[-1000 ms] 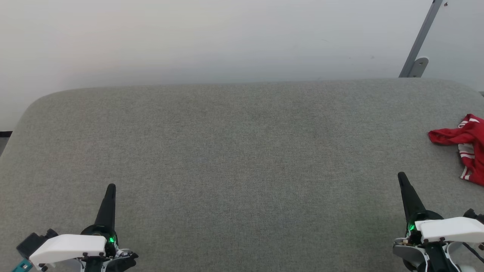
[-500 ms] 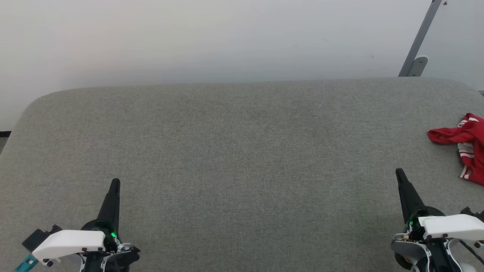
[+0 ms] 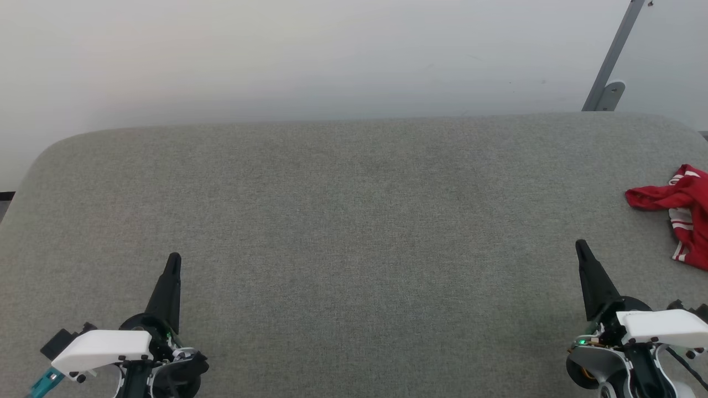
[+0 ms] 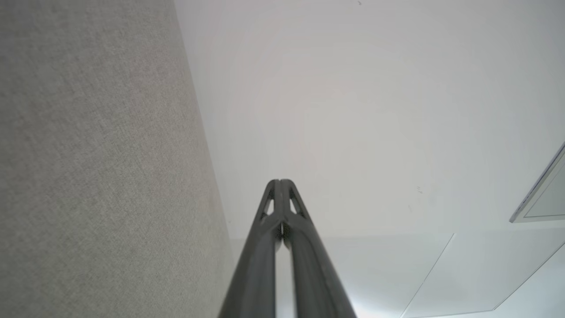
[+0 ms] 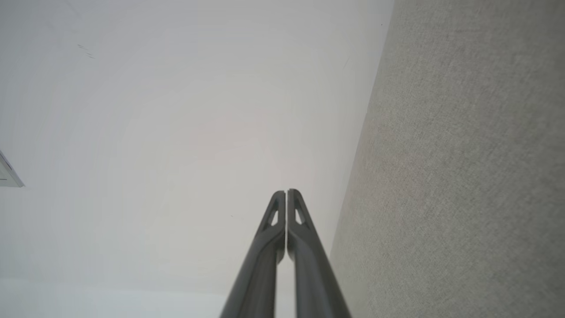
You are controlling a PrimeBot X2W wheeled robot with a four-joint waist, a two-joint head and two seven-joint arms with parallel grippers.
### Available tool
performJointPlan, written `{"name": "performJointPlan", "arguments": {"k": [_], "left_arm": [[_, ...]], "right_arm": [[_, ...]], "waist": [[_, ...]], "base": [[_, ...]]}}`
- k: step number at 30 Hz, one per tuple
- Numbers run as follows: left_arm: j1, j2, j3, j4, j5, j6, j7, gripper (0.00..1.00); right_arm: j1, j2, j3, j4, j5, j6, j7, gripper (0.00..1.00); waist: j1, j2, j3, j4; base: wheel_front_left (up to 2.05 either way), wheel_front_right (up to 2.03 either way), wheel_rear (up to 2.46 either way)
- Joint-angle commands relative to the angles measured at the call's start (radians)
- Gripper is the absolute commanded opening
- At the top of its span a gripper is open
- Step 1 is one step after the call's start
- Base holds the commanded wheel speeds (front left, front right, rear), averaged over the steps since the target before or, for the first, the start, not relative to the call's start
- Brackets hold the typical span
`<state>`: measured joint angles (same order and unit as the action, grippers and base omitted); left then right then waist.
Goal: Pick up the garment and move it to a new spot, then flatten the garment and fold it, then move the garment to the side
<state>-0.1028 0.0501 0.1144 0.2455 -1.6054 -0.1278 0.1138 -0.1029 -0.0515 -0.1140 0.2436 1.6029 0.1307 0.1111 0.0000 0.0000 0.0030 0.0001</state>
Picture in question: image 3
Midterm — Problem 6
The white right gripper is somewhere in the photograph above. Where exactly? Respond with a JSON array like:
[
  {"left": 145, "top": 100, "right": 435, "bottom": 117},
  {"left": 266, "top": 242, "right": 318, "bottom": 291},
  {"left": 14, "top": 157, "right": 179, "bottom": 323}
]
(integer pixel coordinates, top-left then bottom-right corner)
[{"left": 565, "top": 239, "right": 708, "bottom": 398}]

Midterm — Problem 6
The grey metal bar bracket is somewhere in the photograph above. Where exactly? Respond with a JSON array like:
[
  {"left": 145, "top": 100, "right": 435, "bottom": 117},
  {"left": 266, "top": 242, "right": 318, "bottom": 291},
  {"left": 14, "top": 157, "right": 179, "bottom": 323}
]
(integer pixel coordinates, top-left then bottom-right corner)
[{"left": 596, "top": 81, "right": 626, "bottom": 112}]

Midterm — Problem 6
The teal left camera connector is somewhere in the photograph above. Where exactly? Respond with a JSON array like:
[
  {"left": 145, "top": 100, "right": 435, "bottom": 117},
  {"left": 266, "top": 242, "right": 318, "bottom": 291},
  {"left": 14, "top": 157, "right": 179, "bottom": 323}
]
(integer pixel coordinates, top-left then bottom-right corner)
[{"left": 28, "top": 366, "right": 66, "bottom": 398}]

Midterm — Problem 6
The grey slanted metal bar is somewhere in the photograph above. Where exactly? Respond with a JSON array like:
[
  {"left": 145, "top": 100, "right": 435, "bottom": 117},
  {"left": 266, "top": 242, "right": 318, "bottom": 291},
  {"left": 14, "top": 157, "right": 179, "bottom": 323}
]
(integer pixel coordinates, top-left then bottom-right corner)
[{"left": 581, "top": 0, "right": 647, "bottom": 112}]

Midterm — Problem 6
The red and white jersey shirt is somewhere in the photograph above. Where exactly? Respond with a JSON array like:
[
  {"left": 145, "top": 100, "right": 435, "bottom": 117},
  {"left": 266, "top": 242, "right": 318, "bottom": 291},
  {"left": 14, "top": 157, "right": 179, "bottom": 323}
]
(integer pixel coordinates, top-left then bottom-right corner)
[{"left": 625, "top": 164, "right": 708, "bottom": 271}]

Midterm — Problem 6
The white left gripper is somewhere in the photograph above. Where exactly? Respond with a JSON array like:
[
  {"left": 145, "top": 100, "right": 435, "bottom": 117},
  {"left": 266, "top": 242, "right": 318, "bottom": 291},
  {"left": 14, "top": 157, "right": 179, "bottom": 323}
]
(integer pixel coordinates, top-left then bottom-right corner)
[{"left": 51, "top": 253, "right": 210, "bottom": 398}]

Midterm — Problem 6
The black right camera cable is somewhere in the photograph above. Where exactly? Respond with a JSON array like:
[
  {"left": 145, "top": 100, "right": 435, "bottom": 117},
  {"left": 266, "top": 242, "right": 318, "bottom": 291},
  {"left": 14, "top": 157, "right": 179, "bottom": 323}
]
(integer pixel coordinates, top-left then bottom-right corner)
[{"left": 664, "top": 347, "right": 708, "bottom": 390}]

